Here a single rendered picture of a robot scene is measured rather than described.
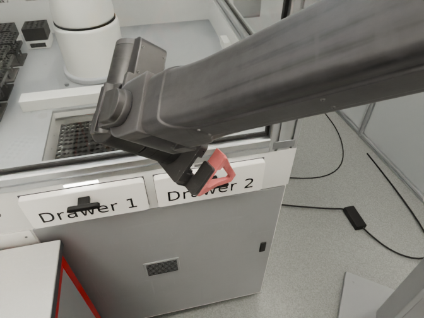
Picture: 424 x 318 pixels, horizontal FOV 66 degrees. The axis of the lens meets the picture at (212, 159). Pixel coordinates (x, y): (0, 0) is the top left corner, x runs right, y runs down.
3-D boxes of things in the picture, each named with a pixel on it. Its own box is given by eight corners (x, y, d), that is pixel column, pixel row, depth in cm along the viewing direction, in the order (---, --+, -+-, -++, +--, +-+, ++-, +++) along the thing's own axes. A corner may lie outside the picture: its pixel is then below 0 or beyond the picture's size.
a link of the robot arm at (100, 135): (77, 141, 38) (105, 140, 34) (91, 84, 39) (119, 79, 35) (127, 154, 43) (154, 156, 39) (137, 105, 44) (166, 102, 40)
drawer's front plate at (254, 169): (261, 190, 92) (265, 162, 85) (158, 207, 88) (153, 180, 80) (259, 185, 93) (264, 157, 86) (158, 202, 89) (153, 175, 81)
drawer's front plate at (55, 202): (149, 209, 87) (143, 182, 80) (34, 229, 83) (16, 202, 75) (148, 204, 89) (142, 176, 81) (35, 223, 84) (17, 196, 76)
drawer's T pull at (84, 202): (100, 208, 78) (99, 204, 77) (67, 214, 76) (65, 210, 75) (100, 197, 80) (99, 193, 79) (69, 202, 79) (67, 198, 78)
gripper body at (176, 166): (175, 111, 49) (135, 92, 43) (212, 147, 42) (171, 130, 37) (152, 146, 50) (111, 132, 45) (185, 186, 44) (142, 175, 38)
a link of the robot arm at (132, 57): (113, 120, 29) (190, 145, 34) (141, 1, 31) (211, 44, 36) (70, 129, 38) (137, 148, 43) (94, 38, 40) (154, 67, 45)
